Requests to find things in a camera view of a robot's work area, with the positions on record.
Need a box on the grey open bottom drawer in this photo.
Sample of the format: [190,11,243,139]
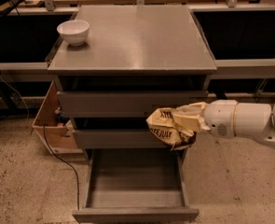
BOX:
[73,148,199,224]

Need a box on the brown chip bag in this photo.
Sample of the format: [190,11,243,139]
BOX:
[146,107,197,150]

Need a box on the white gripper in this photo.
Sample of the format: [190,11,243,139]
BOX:
[172,100,238,138]

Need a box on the cardboard box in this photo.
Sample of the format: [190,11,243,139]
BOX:
[33,81,81,154]

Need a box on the grey drawer cabinet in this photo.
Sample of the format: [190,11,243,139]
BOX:
[47,5,218,161]

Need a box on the grey middle drawer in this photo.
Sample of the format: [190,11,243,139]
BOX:
[73,130,167,149]

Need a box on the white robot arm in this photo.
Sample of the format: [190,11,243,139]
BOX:
[172,100,275,148]

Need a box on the black floor cable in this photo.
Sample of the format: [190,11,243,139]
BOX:
[42,123,81,211]

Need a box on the grey top drawer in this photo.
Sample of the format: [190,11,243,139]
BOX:
[57,91,207,118]

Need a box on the white bowl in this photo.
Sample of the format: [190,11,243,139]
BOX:
[57,20,89,46]

